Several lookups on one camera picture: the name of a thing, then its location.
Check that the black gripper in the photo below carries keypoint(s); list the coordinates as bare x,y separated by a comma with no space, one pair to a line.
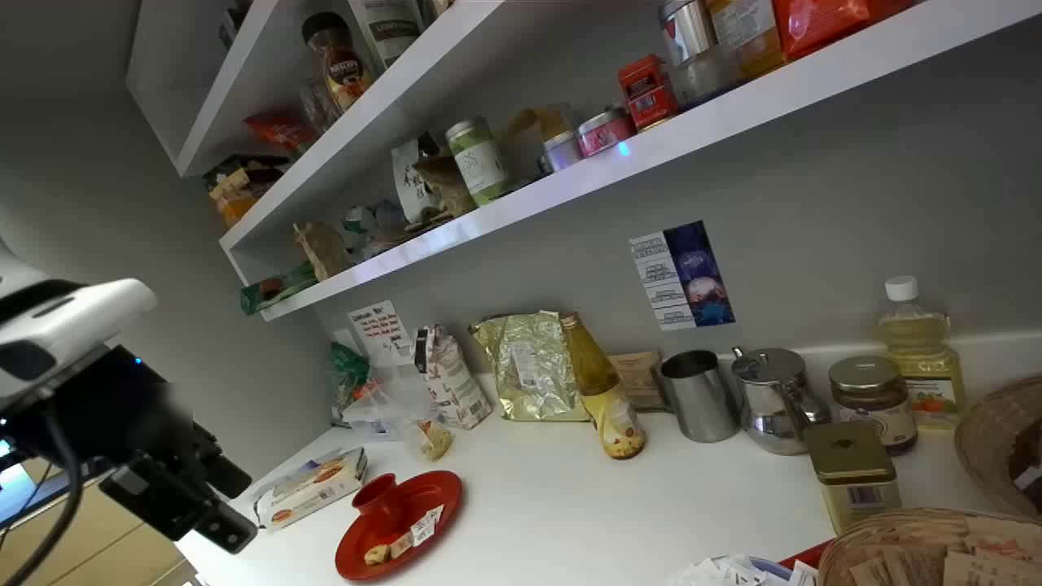
94,412

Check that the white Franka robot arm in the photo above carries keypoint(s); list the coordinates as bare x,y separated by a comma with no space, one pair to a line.
68,313

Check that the small pastry on counter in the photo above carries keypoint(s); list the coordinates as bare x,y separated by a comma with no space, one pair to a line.
417,419

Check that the orange plate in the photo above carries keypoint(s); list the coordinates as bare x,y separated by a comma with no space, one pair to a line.
429,491

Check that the steel cup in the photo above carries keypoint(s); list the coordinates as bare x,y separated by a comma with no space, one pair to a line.
697,396

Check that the white and orange carton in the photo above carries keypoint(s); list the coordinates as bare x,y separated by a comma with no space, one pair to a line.
311,489

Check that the green plastic bag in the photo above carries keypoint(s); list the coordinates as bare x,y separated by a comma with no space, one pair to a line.
349,368

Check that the green packet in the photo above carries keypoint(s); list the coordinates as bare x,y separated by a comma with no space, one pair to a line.
277,290

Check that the white sugar packet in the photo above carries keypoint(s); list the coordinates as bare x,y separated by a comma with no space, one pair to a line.
424,526

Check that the handwritten tea sign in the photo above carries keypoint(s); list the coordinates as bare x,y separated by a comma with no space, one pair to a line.
378,330

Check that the brown paper bag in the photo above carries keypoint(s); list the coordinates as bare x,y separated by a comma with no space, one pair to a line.
324,249

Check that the white patterned coffee bag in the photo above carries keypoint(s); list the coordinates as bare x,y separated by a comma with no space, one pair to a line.
450,375

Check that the yellow food packages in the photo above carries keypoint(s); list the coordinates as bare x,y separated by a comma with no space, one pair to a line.
237,190

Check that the gold foil bag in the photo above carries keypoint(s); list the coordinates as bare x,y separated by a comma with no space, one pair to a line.
532,366

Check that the red snack packet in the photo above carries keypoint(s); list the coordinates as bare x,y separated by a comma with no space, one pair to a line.
283,127

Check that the white and black printed bag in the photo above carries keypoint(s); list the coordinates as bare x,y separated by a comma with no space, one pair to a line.
410,181

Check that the brown bottle with yellow label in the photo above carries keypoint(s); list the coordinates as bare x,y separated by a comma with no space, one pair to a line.
605,396

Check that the green-lidded jar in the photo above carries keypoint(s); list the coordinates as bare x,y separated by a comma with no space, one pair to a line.
480,159

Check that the small brown cardboard packet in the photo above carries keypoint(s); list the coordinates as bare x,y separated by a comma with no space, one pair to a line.
641,380

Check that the dark-lidded jar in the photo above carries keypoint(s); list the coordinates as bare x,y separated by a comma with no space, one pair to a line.
326,40

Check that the brown paper packet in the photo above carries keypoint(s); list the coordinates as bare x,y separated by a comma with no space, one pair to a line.
532,134

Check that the small white tub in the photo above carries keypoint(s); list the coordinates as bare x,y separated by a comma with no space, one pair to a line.
563,151

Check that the white container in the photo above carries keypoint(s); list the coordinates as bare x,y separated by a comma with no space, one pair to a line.
389,28

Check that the round red tin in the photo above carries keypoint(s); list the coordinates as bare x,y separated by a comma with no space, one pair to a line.
605,130

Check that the steel milk pitcher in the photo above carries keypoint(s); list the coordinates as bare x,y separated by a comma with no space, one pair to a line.
774,399

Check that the red box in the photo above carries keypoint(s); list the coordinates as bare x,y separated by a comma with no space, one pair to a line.
650,92

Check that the red tray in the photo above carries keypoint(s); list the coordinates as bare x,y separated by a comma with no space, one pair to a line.
805,555

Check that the gold tea tin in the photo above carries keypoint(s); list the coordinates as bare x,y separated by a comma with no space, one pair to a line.
853,474

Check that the steel can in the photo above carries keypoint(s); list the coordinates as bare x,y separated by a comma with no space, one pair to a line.
692,50

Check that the glass jar with gold lid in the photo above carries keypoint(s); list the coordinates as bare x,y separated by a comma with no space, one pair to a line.
874,400

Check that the cooking oil bottle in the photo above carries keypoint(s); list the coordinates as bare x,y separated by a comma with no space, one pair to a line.
919,350

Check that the wicker basket of tea packets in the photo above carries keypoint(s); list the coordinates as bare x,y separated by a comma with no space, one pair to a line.
933,549

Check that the red bag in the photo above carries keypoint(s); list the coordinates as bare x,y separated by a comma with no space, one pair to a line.
831,20

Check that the round wicker basket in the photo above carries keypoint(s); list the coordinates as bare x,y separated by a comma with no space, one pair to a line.
997,445

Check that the white wall shelf unit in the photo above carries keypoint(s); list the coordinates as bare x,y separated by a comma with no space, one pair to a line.
653,148

